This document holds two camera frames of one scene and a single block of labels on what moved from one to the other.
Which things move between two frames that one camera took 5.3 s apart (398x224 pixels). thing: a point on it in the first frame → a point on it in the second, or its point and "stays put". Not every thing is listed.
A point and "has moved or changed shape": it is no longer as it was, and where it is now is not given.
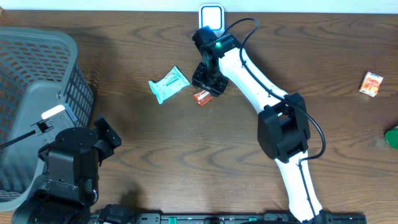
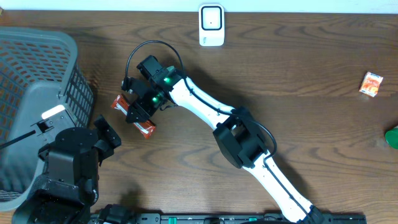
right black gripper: x=198 y=81 → x=140 y=110
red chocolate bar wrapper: x=202 y=97 has moved or changed shape
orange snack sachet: x=371 y=84 stays put
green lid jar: x=392 y=137 stays put
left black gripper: x=102 y=147 stays put
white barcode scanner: x=212 y=15 stays put
